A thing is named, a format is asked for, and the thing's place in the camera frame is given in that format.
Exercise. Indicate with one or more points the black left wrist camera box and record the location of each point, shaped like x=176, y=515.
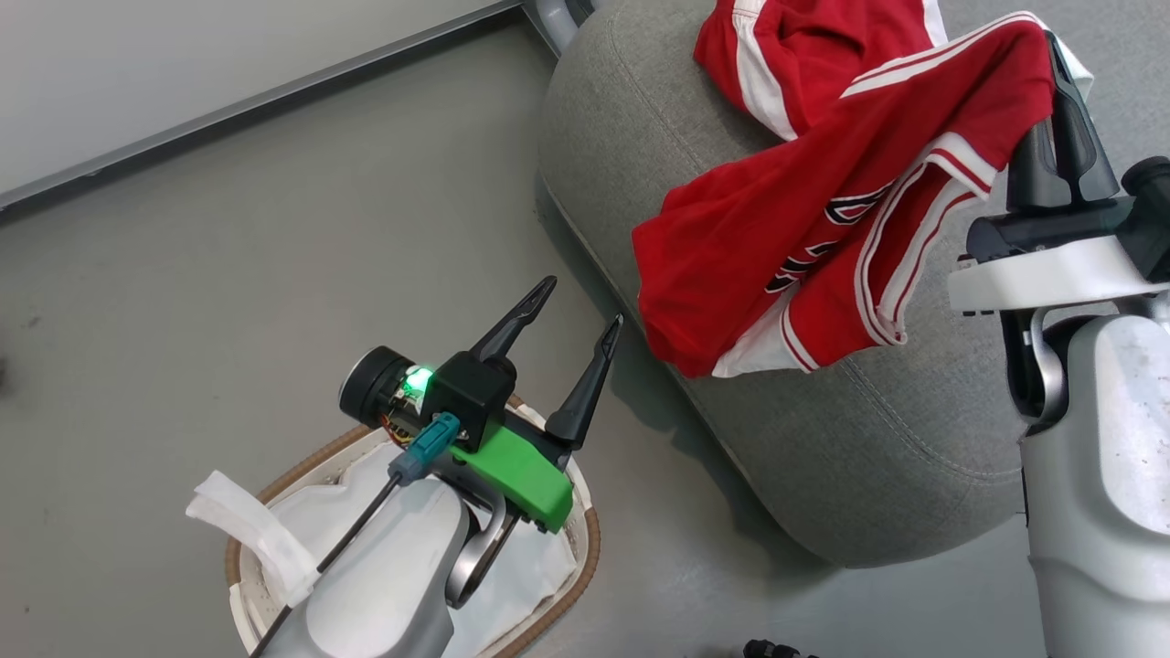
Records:
x=471, y=393

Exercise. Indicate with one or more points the white laundry basket brown rim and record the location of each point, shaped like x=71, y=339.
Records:
x=585, y=548

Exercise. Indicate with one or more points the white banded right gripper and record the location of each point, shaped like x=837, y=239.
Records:
x=1051, y=265

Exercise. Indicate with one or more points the black knobbly object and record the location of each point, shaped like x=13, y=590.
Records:
x=777, y=650

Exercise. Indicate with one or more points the grey metal partition rail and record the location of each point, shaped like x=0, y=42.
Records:
x=228, y=100

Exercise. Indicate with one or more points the white wicker laundry basket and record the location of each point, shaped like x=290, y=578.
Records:
x=302, y=512

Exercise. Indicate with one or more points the red white trimmed jersey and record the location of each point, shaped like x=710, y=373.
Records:
x=777, y=219

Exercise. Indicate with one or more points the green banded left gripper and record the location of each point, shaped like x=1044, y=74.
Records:
x=521, y=475

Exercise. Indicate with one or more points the grey metal partition post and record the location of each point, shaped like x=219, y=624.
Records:
x=553, y=18

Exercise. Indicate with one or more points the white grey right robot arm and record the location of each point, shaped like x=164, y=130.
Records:
x=1115, y=457

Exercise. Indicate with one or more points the grey upholstered ottoman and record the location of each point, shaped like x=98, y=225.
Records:
x=868, y=457

